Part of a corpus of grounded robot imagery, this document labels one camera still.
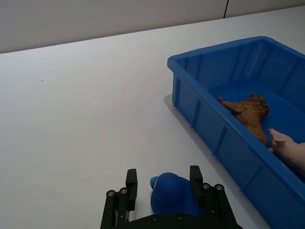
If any blue plastic bin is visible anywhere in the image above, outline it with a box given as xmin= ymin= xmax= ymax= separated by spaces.
xmin=167 ymin=36 xmax=305 ymax=229

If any brown toy animal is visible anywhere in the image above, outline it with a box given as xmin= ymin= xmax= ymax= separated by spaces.
xmin=218 ymin=93 xmax=271 ymax=146

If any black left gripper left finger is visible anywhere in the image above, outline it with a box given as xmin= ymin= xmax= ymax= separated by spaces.
xmin=100 ymin=168 xmax=139 ymax=229

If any blue rubber duck toy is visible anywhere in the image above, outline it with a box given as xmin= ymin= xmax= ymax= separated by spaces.
xmin=148 ymin=172 xmax=208 ymax=218

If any pink toy pig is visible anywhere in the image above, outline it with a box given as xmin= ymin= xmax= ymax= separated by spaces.
xmin=267 ymin=128 xmax=305 ymax=177

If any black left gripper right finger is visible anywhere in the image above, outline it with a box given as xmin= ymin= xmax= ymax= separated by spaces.
xmin=189 ymin=165 xmax=240 ymax=229

